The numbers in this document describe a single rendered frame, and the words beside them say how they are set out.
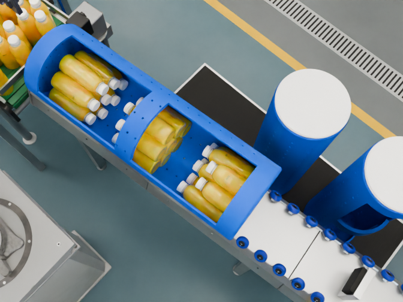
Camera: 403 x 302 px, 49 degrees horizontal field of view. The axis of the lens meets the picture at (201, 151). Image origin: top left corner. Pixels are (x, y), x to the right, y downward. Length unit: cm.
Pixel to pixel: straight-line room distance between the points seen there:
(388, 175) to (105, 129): 101
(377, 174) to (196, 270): 123
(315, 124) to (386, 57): 161
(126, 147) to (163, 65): 152
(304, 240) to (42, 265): 87
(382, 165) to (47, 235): 113
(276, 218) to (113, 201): 122
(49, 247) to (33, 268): 7
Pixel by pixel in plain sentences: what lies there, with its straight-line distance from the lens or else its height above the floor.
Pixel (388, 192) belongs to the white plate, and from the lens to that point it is 161.
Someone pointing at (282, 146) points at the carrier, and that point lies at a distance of 172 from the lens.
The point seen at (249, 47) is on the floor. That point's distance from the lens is 295.
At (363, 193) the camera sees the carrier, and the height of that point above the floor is 98.
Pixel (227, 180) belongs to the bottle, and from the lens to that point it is 135.
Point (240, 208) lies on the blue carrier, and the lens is 128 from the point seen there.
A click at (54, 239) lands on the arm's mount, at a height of 108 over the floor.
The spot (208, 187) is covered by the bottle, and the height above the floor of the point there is 113.
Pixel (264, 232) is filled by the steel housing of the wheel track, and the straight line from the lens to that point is 157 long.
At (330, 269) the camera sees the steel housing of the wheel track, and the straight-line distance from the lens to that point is 161.
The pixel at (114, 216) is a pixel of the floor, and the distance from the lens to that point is 254.
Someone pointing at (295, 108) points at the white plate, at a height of 104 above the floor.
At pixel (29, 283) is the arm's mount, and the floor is 107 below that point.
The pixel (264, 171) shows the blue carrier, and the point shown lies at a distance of 132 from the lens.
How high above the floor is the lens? 246
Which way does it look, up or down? 71 degrees down
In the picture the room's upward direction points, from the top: 4 degrees clockwise
